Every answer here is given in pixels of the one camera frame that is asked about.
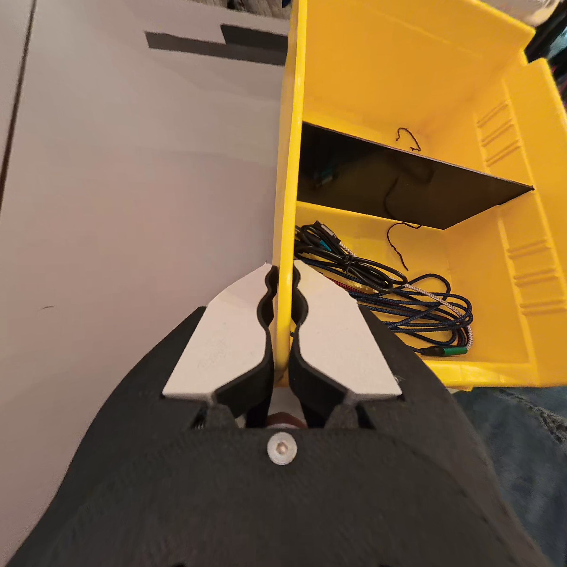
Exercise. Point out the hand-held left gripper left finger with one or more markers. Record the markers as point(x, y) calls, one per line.
point(221, 350)

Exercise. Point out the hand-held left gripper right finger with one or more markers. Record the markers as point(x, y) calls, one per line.
point(341, 350)

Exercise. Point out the yellow plastic bin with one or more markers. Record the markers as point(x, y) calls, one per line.
point(376, 66)

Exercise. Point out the black loose thread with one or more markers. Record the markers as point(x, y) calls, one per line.
point(390, 239)
point(400, 131)

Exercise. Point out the person's leg in jeans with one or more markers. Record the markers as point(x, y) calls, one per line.
point(522, 465)

